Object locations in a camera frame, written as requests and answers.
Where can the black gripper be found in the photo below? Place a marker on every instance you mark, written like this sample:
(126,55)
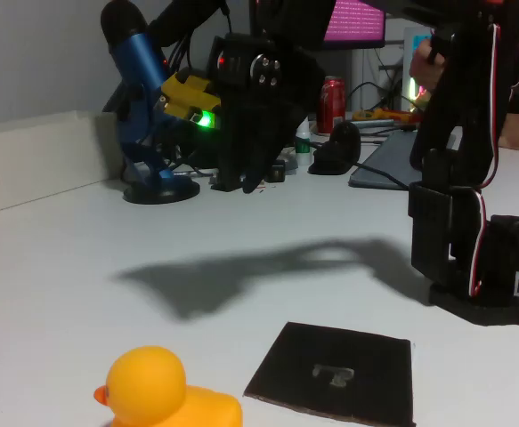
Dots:
(259,108)

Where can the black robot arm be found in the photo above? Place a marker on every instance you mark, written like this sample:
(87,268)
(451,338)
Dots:
(437,222)

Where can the white raised desk ledge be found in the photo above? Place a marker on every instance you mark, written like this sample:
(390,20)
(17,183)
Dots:
(41,155)

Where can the small black cube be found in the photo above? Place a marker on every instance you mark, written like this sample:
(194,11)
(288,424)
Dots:
(278,172)

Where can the black square pad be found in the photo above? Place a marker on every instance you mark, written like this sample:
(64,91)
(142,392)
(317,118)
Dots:
(294,364)

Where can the black audio device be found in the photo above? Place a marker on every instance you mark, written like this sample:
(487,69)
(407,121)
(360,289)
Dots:
(192,151)

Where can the small black stand base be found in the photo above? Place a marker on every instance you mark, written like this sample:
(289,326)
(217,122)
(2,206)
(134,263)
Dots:
(216,189)

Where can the grey desk mat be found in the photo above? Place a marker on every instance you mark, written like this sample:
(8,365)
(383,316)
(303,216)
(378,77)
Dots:
(383,160)

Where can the yellow rubber duck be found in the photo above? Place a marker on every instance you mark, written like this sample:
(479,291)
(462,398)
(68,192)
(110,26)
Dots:
(152,387)

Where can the white green spray bottle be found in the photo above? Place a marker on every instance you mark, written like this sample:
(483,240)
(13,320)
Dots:
(302,149)

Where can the yellow gripper camera mount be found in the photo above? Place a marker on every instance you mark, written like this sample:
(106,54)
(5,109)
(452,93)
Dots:
(188,98)

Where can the person's right hand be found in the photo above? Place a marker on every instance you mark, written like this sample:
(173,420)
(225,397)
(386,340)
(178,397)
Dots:
(421,66)

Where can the blue desktop microphone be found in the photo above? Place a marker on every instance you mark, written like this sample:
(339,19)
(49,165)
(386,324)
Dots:
(143,71)

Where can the computer monitor with pink text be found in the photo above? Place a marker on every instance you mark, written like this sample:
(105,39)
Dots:
(361,22)

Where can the white framed lit enclosure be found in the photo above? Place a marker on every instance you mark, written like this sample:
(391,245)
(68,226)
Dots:
(412,53)

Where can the red soda can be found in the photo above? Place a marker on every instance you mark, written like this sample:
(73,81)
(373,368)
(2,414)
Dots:
(330,102)

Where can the black computer mouse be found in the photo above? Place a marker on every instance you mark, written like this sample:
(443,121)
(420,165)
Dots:
(337,151)

